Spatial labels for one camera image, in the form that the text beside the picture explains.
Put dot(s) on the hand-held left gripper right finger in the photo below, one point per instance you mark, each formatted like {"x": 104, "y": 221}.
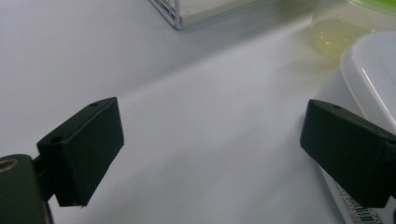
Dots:
{"x": 351, "y": 155}

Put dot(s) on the green translucent bowl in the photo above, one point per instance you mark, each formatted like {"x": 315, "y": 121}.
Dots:
{"x": 333, "y": 37}

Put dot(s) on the white plastic container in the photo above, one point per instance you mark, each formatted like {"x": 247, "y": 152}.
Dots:
{"x": 373, "y": 68}

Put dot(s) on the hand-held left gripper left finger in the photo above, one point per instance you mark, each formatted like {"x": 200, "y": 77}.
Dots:
{"x": 84, "y": 149}

